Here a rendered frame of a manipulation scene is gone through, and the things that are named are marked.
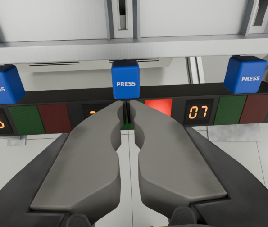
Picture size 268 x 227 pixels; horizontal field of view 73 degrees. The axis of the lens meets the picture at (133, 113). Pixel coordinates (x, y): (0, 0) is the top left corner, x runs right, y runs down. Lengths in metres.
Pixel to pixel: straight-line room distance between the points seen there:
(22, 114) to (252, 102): 0.25
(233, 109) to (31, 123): 0.22
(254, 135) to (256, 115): 0.78
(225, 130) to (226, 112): 0.74
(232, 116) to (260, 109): 0.03
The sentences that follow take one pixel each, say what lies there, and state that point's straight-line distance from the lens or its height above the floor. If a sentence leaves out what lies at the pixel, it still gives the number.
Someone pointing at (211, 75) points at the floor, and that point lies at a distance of 1.03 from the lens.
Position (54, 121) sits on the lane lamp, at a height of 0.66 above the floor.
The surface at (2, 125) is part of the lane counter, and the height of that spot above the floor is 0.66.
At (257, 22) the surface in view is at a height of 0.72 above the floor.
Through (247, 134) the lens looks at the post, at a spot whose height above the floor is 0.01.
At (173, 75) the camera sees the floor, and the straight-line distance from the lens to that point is 0.96.
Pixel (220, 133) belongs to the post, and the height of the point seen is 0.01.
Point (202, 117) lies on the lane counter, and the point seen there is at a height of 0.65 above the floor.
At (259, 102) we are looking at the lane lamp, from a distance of 0.24.
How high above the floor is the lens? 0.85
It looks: 77 degrees down
